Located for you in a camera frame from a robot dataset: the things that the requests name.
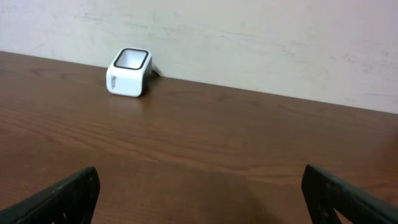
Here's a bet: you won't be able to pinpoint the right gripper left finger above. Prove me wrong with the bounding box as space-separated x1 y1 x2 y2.
1 166 100 224

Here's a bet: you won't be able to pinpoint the white barcode scanner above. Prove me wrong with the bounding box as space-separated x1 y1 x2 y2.
106 48 152 97

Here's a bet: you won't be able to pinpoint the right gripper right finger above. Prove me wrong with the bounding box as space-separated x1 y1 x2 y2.
301 164 397 224

